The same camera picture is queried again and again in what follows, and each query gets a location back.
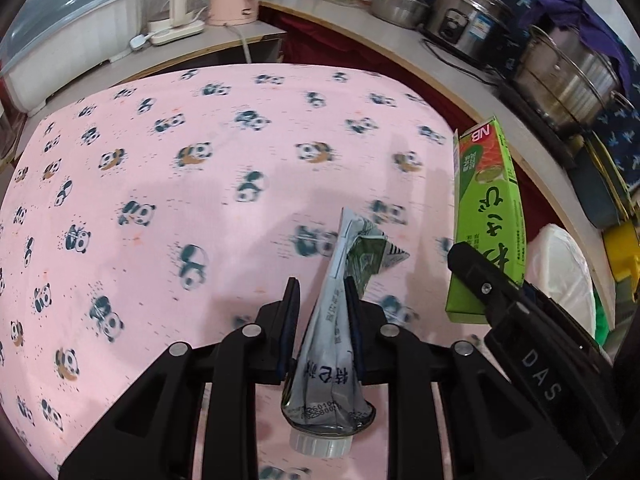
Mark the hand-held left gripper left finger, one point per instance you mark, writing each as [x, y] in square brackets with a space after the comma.
[287, 340]

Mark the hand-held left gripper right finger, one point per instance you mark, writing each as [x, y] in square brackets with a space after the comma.
[356, 340]

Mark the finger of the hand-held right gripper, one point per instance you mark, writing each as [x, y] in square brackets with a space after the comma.
[480, 280]

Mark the squeezed grey toothpaste tube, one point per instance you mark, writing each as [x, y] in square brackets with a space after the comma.
[325, 360]

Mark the green carton box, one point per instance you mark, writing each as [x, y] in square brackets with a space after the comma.
[485, 200]

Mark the white plastic trash bag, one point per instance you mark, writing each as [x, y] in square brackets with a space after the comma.
[560, 270]

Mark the dark blue basin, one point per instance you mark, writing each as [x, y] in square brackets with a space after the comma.
[600, 195]

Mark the yellow plastic container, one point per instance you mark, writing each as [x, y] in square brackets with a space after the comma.
[625, 245]

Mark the black induction cooktop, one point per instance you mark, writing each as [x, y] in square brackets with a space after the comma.
[530, 110]

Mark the pink panda print tablecloth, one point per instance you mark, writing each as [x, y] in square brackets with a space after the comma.
[150, 185]

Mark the large steel steamer pot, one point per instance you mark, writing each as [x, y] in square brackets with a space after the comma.
[565, 80]

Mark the steel rice cooker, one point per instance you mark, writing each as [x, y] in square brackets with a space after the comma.
[460, 25]

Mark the purple cloth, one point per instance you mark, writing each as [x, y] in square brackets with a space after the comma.
[595, 25]

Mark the small steel pot with lid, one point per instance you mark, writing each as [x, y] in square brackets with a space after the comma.
[400, 7]

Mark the white power plug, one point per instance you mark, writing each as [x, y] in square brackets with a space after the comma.
[139, 41]

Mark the white dish box clear lid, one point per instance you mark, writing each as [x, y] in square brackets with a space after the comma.
[65, 60]

